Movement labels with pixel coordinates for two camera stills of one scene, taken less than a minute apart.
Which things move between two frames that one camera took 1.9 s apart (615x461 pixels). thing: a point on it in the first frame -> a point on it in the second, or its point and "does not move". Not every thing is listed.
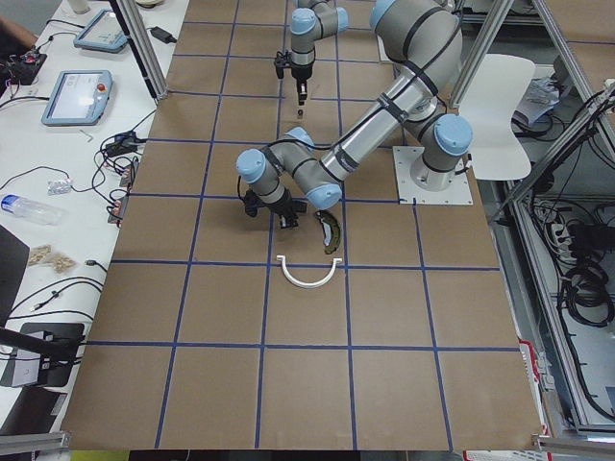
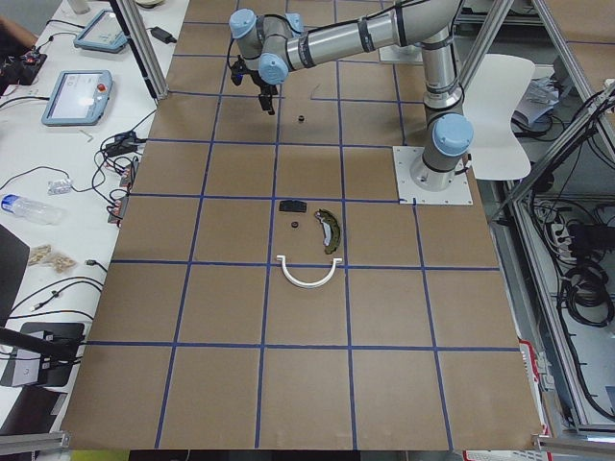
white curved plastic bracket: [282, 259] does not move
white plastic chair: [494, 94] does not move
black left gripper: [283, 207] -> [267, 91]
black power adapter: [161, 35] does not move
